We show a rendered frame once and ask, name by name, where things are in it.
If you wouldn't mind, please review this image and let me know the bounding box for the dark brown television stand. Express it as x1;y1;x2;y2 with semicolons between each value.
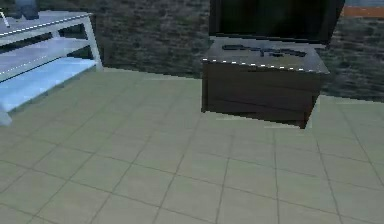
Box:
200;35;331;130

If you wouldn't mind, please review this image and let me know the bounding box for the black television set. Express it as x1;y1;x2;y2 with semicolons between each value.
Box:
208;0;346;58

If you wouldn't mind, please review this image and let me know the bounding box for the pale blue shelf unit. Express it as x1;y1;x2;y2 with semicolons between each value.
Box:
0;10;104;127

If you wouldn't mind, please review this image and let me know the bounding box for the dark blue grey object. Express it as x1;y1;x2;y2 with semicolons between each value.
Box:
12;0;40;20

